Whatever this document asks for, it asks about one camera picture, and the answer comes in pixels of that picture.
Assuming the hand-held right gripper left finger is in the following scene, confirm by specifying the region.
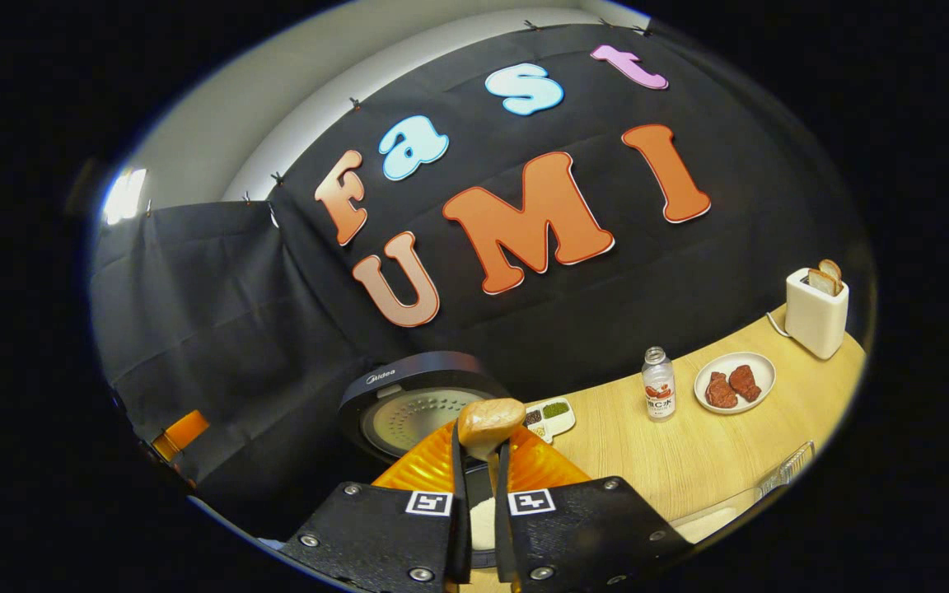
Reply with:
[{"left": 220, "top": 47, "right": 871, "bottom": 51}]
[{"left": 281, "top": 420, "right": 474, "bottom": 593}]

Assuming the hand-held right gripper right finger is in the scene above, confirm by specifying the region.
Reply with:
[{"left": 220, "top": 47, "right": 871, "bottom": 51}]
[{"left": 495, "top": 424, "right": 694, "bottom": 593}]

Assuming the wooden spoon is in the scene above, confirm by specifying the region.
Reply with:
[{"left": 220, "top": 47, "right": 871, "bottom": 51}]
[{"left": 456, "top": 399, "right": 527, "bottom": 495}]

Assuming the black rice cooker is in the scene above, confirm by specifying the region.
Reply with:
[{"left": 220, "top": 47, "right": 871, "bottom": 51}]
[{"left": 338, "top": 352, "right": 517, "bottom": 571}]

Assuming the wire mesh chopstick holder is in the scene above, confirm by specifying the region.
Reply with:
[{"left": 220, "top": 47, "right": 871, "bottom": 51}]
[{"left": 759, "top": 441, "right": 816, "bottom": 499}]

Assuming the white divided dish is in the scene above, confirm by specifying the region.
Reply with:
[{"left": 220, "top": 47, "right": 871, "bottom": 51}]
[{"left": 524, "top": 397, "right": 577, "bottom": 444}]

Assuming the clear drink bottle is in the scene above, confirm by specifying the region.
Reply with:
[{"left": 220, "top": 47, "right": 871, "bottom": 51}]
[{"left": 642, "top": 347, "right": 677, "bottom": 423}]

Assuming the ceiling light panel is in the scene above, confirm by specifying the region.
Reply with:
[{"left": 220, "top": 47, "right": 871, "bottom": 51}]
[{"left": 104, "top": 168, "right": 148, "bottom": 226}]

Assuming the red meat piece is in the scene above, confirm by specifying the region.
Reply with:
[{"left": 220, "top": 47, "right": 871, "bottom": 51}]
[
  {"left": 728, "top": 365, "right": 762, "bottom": 403},
  {"left": 705, "top": 372, "right": 739, "bottom": 409}
]

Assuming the black backdrop cloth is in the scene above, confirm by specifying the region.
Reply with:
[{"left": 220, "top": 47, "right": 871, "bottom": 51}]
[{"left": 87, "top": 23, "right": 879, "bottom": 536}]

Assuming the white round plate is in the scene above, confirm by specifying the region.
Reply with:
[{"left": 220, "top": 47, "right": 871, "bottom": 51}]
[{"left": 694, "top": 353, "right": 777, "bottom": 415}]

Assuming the white toaster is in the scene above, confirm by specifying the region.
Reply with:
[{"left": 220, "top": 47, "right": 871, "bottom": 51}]
[{"left": 785, "top": 268, "right": 850, "bottom": 360}]

